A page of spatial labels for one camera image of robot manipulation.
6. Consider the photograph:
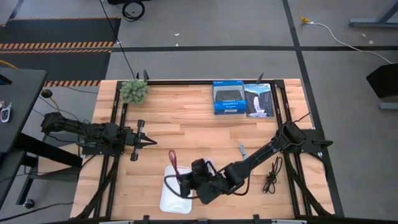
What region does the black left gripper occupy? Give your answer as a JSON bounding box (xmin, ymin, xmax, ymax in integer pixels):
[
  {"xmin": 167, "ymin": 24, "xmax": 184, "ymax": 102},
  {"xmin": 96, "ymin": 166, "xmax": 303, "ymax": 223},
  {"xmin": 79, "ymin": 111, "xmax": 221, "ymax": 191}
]
[{"xmin": 124, "ymin": 119, "xmax": 158, "ymax": 162}]

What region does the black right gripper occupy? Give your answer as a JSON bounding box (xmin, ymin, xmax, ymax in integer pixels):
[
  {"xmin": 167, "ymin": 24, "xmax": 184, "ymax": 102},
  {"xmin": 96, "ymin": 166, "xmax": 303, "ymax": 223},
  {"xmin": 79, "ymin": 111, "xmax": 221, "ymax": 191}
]
[{"xmin": 179, "ymin": 158, "xmax": 225, "ymax": 205}]

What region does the maroon USB-C cable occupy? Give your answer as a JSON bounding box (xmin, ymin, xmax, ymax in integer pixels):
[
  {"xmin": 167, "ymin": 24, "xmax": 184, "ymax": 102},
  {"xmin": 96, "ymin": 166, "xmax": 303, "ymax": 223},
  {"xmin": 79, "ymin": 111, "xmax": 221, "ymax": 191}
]
[{"xmin": 168, "ymin": 149, "xmax": 182, "ymax": 183}]

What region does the white plastic tray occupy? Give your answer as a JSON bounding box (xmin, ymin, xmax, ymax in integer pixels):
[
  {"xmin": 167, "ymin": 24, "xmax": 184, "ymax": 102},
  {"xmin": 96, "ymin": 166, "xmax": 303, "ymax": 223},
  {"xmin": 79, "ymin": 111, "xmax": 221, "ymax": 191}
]
[{"xmin": 159, "ymin": 164, "xmax": 194, "ymax": 215}]

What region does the green artificial plant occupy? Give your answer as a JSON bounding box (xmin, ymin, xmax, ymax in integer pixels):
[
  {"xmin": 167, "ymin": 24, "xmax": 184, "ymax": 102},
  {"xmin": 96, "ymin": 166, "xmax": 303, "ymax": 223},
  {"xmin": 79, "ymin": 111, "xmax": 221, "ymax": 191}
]
[{"xmin": 119, "ymin": 78, "xmax": 150, "ymax": 106}]

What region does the blue DualShock controller box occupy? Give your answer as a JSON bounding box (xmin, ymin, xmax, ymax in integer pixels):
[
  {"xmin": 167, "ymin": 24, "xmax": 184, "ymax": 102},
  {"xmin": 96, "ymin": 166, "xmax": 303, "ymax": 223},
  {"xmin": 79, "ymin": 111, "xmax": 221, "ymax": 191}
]
[{"xmin": 212, "ymin": 80, "xmax": 248, "ymax": 116}]

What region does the Yellowstone waterfall book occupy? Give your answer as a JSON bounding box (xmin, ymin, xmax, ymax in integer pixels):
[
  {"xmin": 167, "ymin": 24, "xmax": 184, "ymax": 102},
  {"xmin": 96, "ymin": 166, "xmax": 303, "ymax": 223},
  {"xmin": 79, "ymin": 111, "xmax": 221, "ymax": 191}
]
[{"xmin": 243, "ymin": 82, "xmax": 275, "ymax": 119}]

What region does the black hazard-striped floor mat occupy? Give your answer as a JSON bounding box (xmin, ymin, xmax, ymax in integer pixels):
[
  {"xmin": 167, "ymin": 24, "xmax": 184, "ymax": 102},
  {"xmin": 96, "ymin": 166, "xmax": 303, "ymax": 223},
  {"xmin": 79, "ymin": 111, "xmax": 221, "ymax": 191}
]
[
  {"xmin": 0, "ymin": 49, "xmax": 112, "ymax": 88},
  {"xmin": 0, "ymin": 17, "xmax": 122, "ymax": 50}
]

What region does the black desk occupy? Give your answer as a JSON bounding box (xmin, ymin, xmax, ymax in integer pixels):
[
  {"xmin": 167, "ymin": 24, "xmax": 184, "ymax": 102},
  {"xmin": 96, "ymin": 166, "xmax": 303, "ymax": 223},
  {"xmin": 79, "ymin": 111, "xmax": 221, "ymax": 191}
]
[{"xmin": 0, "ymin": 67, "xmax": 83, "ymax": 210}]

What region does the white key fob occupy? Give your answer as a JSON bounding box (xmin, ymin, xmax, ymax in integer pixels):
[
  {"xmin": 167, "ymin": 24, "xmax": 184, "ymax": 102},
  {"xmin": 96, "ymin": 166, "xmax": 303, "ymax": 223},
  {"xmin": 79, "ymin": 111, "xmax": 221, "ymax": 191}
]
[{"xmin": 0, "ymin": 100, "xmax": 13, "ymax": 123}]

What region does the black angular stand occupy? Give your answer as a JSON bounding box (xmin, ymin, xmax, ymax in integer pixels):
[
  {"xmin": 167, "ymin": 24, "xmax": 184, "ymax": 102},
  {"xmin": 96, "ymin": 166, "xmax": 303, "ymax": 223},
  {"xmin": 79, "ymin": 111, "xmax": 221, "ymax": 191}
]
[{"xmin": 366, "ymin": 62, "xmax": 398, "ymax": 100}]

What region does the grey metal table leg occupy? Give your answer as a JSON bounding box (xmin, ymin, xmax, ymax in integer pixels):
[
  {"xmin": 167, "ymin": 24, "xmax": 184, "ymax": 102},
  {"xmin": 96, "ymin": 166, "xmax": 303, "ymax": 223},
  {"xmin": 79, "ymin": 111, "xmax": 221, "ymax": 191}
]
[{"xmin": 348, "ymin": 0, "xmax": 398, "ymax": 29}]

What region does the black aluminium table frame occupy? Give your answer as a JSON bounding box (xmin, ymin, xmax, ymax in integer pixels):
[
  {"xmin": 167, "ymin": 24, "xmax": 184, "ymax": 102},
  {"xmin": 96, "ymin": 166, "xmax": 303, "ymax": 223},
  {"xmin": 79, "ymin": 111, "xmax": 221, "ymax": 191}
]
[{"xmin": 73, "ymin": 78, "xmax": 345, "ymax": 224}]

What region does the long black power cable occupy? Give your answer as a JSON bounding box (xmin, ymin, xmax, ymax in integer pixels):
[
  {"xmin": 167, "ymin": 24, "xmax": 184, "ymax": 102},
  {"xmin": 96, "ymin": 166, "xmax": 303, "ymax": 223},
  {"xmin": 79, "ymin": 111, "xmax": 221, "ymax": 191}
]
[{"xmin": 98, "ymin": 0, "xmax": 137, "ymax": 80}]

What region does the coiled black floor cable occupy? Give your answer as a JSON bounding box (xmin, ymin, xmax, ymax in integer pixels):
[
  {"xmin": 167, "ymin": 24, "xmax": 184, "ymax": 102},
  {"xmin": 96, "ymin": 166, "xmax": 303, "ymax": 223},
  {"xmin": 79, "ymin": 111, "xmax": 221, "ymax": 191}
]
[{"xmin": 121, "ymin": 0, "xmax": 146, "ymax": 22}]

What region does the yellow floor cable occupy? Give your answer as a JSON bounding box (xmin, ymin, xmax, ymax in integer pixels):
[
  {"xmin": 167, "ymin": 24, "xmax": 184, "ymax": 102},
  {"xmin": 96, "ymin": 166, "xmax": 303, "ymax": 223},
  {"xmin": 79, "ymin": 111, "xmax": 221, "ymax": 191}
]
[{"xmin": 297, "ymin": 0, "xmax": 312, "ymax": 25}]

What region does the white floor cable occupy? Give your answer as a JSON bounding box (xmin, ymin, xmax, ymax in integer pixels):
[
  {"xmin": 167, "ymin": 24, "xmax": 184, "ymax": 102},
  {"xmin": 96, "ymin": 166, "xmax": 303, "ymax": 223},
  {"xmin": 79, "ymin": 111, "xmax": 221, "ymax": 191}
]
[{"xmin": 309, "ymin": 21, "xmax": 394, "ymax": 65}]

